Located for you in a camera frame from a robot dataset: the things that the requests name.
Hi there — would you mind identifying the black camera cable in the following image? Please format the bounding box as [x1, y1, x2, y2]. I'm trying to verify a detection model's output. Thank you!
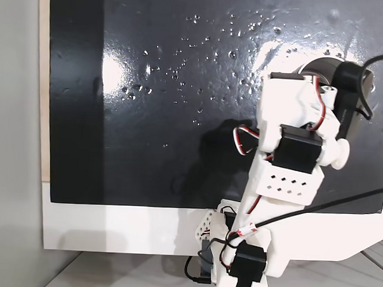
[184, 45, 383, 287]

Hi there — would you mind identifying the black rubber mat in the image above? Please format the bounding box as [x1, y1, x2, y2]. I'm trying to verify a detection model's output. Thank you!
[39, 0, 383, 218]

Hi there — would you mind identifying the black camera box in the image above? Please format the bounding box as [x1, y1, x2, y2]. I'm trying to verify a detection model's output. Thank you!
[328, 62, 376, 142]

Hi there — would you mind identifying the red white servo wire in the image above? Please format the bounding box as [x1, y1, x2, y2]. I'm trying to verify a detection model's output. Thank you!
[231, 124, 262, 157]

